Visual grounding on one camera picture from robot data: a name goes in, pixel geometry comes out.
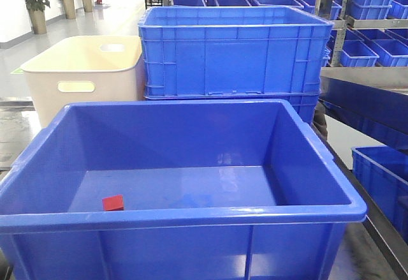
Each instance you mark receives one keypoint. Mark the red cube block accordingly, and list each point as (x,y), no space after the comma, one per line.
(113,203)

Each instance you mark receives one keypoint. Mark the blue target bin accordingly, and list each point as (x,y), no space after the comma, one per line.
(212,189)

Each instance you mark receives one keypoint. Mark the cream plastic bin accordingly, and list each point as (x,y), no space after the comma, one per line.
(85,68)

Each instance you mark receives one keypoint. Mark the blue bin lower right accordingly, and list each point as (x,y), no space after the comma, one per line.
(382,171)

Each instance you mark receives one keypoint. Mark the large blue crate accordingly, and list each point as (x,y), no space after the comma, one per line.
(234,52)

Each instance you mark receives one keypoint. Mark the potted plant left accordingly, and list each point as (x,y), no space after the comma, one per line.
(36,10)

